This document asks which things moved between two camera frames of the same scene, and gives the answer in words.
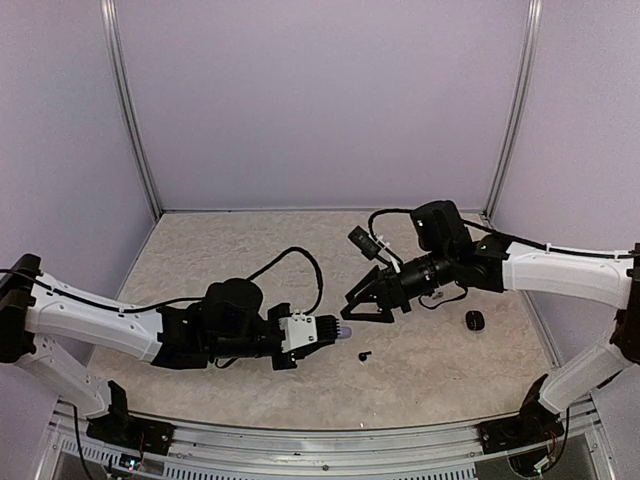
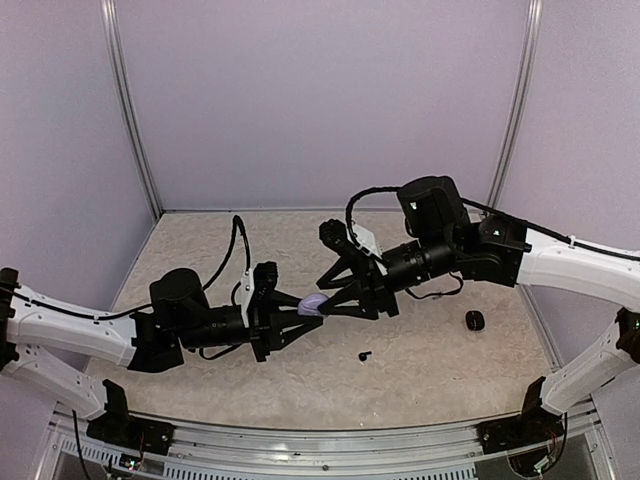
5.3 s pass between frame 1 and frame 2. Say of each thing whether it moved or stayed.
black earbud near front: stayed
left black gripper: moved
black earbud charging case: stayed
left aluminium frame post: stayed
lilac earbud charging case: moved
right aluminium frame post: stayed
